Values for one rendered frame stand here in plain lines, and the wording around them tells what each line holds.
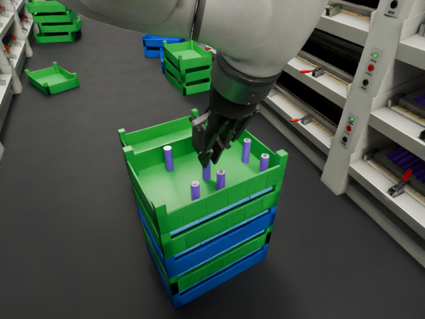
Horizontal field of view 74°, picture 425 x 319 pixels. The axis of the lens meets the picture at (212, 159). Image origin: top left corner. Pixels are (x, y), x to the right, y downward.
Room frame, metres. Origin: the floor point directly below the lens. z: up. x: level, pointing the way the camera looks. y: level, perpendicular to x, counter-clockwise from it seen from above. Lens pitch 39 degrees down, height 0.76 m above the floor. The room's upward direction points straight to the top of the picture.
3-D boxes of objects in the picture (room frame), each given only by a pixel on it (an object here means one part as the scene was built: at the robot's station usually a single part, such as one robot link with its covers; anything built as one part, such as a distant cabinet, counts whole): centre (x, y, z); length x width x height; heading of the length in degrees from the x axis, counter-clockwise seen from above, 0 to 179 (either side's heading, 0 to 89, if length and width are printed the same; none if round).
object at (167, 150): (0.50, 0.10, 0.36); 0.02 x 0.02 x 0.06
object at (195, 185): (0.39, 0.03, 0.36); 0.02 x 0.02 x 0.06
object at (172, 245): (0.48, 0.02, 0.28); 0.30 x 0.20 x 0.08; 120
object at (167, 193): (0.48, 0.02, 0.36); 0.30 x 0.20 x 0.08; 120
